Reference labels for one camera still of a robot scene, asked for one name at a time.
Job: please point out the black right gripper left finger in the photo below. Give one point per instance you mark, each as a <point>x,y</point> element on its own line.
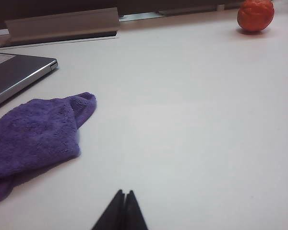
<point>112,215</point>

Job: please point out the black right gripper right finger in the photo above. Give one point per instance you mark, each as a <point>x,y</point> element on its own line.
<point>133,215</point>

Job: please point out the purple microfiber rag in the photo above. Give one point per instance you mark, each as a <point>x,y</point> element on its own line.
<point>33,134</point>

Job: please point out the silver closed laptop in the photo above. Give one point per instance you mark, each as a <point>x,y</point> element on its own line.
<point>13,74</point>

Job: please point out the orange tangerine fruit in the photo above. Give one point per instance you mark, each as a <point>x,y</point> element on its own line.
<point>255,14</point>

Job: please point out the silver metal rail strip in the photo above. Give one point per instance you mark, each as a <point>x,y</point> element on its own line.
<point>139,16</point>

